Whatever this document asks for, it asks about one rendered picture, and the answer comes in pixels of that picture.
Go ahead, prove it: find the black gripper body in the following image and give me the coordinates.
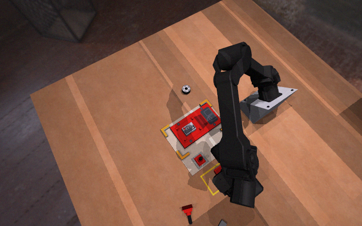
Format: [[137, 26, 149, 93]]
[[211, 143, 263, 197]]

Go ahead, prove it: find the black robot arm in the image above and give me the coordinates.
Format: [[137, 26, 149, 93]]
[[212, 42, 282, 208]]

